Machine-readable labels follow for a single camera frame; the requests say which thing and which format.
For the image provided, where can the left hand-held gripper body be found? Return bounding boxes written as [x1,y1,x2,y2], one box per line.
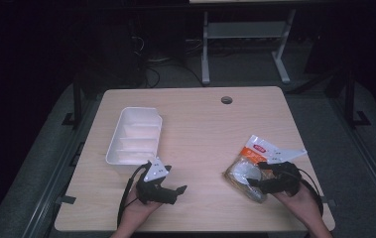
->
[135,157,179,205]

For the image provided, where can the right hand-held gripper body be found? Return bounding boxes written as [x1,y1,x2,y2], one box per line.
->
[260,148,309,197]

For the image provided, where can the clear bag with orange label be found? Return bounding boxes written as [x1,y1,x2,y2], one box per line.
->
[223,134,291,204]

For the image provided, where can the person's left hand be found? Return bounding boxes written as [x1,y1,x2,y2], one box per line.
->
[120,188,164,232]

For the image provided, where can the white divided plastic tray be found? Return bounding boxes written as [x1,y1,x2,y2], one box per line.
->
[104,105,164,167]

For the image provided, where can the black metal stand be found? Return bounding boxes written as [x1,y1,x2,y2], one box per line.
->
[61,70,84,129]
[343,67,372,129]

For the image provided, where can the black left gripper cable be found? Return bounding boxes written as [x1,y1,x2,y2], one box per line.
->
[116,163,151,229]

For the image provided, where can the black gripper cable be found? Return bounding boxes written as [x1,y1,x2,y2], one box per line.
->
[298,168,325,217]
[116,163,151,229]

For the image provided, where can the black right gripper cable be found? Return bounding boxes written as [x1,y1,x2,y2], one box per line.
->
[298,168,325,217]

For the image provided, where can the black floor cables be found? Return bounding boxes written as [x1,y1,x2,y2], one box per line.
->
[130,33,206,89]

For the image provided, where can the white metal table frame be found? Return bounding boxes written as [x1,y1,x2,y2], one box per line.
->
[200,8,298,86]

